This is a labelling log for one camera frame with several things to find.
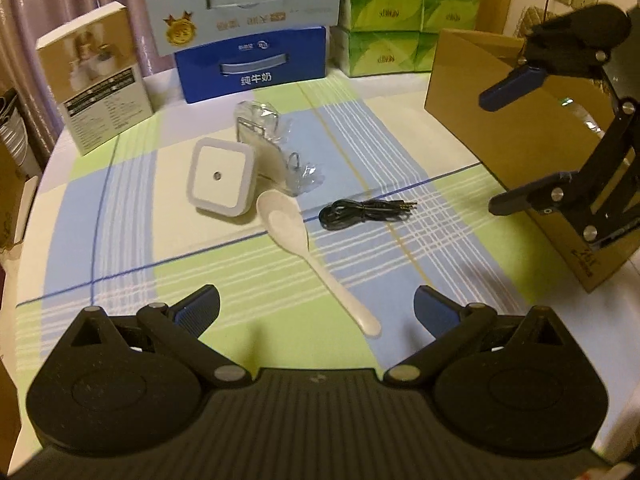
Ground white plastic spoon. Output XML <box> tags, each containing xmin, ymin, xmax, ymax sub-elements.
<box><xmin>256</xmin><ymin>191</ymin><xmax>382</xmax><ymax>337</ymax></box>

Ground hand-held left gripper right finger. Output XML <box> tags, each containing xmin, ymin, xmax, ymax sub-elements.
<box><xmin>382</xmin><ymin>285</ymin><xmax>568</xmax><ymax>388</ymax></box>

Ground stacked brown cardboard boxes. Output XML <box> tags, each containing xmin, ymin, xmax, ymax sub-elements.
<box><xmin>0</xmin><ymin>145</ymin><xmax>42</xmax><ymax>261</ymax></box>

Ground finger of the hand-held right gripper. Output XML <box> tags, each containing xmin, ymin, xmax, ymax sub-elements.
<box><xmin>488</xmin><ymin>101</ymin><xmax>640</xmax><ymax>242</ymax></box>
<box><xmin>479</xmin><ymin>47</ymin><xmax>613</xmax><ymax>113</ymax></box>

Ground light blue milk carton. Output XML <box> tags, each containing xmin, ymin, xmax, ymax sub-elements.
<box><xmin>142</xmin><ymin>0</ymin><xmax>343</xmax><ymax>58</ymax></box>

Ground black audio cable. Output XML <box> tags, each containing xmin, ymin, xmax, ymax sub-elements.
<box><xmin>318</xmin><ymin>199</ymin><xmax>418</xmax><ymax>232</ymax></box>

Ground clear plastic wrapped item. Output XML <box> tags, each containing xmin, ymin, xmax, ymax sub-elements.
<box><xmin>235</xmin><ymin>101</ymin><xmax>326</xmax><ymax>198</ymax></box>

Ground checked tablecloth desktop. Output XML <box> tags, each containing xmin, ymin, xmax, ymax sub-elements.
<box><xmin>15</xmin><ymin>67</ymin><xmax>640</xmax><ymax>371</ymax></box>

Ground stack of green tissue packs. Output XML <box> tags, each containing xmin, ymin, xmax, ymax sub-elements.
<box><xmin>332</xmin><ymin>0</ymin><xmax>486</xmax><ymax>78</ymax></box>

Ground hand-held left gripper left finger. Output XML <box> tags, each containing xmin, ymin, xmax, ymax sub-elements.
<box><xmin>70</xmin><ymin>284</ymin><xmax>251</xmax><ymax>388</ymax></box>

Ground wicker chair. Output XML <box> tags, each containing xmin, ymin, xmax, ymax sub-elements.
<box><xmin>515</xmin><ymin>5</ymin><xmax>551</xmax><ymax>38</ymax></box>

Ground stacked metal buckets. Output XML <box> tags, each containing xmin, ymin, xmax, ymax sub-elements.
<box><xmin>0</xmin><ymin>87</ymin><xmax>28</xmax><ymax>166</ymax></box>

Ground brown cardboard box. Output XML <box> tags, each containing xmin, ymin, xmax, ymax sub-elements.
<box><xmin>424</xmin><ymin>29</ymin><xmax>640</xmax><ymax>293</ymax></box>

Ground dark blue milk carton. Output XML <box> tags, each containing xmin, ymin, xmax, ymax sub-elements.
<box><xmin>175</xmin><ymin>25</ymin><xmax>331</xmax><ymax>106</ymax></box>

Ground white and brown product box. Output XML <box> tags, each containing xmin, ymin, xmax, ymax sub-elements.
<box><xmin>37</xmin><ymin>2</ymin><xmax>153</xmax><ymax>156</ymax></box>

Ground white square night light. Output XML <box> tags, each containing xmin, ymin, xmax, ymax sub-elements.
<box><xmin>187</xmin><ymin>136</ymin><xmax>258</xmax><ymax>218</ymax></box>

